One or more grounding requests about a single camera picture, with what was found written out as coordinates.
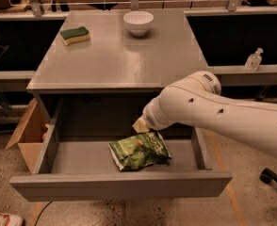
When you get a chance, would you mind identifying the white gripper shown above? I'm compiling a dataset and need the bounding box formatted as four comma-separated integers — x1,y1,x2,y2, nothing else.
132,97,174,134

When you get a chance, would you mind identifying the green jalapeno chip bag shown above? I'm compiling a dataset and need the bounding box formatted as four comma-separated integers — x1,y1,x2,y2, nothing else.
108,132,171,171

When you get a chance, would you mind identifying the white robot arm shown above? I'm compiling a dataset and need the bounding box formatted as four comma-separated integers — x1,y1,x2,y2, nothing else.
133,71,277,157

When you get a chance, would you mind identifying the open grey top drawer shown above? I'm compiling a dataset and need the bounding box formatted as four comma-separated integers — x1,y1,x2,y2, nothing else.
9,96,232,202

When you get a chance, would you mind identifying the grey cabinet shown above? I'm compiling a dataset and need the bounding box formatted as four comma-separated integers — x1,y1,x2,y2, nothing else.
27,9,220,118

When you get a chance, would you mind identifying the white ceramic bowl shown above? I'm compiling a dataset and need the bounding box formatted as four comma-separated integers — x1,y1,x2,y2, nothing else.
123,10,154,36

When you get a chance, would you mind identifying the green and yellow sponge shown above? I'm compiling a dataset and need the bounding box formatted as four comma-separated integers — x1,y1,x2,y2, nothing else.
59,26,90,45

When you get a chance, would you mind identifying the brown cardboard box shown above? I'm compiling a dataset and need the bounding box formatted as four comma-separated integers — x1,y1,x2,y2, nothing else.
6,99,48,173

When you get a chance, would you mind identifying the clear hand sanitizer bottle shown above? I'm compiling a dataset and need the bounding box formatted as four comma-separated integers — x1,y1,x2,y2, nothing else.
245,48,263,72

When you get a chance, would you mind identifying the black office chair base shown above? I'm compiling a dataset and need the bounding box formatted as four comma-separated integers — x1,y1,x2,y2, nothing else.
260,168,277,184

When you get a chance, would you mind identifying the white red shoe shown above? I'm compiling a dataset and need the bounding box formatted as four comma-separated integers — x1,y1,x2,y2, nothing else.
0,213,24,226

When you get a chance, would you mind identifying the black floor cable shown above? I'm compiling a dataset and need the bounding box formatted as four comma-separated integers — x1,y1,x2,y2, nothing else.
33,201,53,226

